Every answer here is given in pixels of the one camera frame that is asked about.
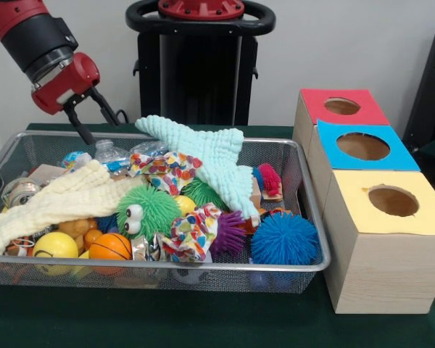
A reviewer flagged blue spiky ball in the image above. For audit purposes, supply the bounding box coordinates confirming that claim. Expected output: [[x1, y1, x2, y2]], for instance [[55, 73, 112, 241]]
[[250, 211, 320, 266]]

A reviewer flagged red spiky toy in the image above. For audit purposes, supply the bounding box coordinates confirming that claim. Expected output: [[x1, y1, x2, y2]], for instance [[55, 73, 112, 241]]
[[257, 163, 282, 198]]

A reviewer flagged pale yellow cloth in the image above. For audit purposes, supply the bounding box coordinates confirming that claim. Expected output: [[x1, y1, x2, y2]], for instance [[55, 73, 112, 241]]
[[0, 159, 142, 256]]

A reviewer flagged small orange toy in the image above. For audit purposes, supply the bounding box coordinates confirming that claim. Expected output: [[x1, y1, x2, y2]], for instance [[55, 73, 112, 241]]
[[260, 208, 292, 218]]

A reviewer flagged crushed clear water bottle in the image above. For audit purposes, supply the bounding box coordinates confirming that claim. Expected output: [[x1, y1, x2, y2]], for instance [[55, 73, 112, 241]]
[[94, 140, 131, 173]]

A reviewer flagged shallow clear mesh bin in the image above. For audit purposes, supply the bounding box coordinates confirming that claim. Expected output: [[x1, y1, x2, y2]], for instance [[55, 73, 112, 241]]
[[0, 130, 331, 293]]

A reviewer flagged purple spiky ball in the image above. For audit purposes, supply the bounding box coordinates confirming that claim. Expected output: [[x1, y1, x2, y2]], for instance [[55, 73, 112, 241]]
[[210, 210, 247, 256]]

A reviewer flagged mint green cloth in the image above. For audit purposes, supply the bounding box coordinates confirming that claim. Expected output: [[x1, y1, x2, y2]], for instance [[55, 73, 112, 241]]
[[136, 116, 262, 227]]

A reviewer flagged yellow smiley ball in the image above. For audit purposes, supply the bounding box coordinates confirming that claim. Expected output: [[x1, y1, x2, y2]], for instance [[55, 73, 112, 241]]
[[33, 231, 80, 276]]

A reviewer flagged small dark green spiky ball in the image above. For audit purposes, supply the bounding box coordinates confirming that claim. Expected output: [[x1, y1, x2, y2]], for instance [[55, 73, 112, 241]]
[[180, 178, 229, 212]]

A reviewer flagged small yellow ball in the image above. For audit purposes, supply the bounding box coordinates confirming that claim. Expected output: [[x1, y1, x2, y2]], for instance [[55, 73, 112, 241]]
[[174, 194, 198, 217]]

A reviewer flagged orange toy basketball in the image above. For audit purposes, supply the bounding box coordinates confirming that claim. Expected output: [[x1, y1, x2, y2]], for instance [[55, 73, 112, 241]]
[[88, 232, 133, 275]]

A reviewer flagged colourful patterned cloth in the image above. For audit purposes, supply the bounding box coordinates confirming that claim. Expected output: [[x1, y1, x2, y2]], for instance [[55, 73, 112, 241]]
[[128, 151, 222, 262]]

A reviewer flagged wooden box with three holes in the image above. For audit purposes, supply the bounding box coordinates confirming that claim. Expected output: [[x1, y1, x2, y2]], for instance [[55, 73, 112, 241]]
[[292, 88, 435, 315]]

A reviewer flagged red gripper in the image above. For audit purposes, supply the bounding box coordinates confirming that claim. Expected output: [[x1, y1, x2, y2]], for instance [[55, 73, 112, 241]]
[[31, 52, 122, 145]]

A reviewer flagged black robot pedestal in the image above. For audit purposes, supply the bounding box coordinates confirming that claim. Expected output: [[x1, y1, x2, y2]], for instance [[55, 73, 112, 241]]
[[125, 0, 276, 126]]

